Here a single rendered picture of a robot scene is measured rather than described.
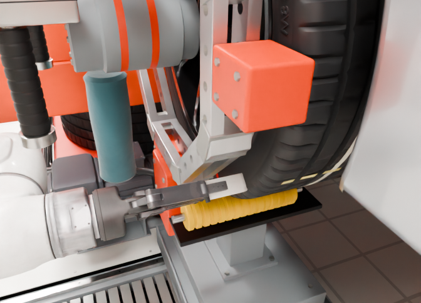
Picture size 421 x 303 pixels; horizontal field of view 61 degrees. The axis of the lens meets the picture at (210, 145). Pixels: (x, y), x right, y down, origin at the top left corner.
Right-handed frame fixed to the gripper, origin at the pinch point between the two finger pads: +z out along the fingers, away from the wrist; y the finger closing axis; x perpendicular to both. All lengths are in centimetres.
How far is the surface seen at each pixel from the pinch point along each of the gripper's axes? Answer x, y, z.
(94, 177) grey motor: 16, -49, -19
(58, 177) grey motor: 18, -51, -28
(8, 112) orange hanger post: 39, -51, -39
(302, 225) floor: -14, -76, 56
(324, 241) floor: -22, -68, 58
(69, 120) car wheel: 47, -84, -24
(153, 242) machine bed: -6, -73, -4
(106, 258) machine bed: -7, -72, -20
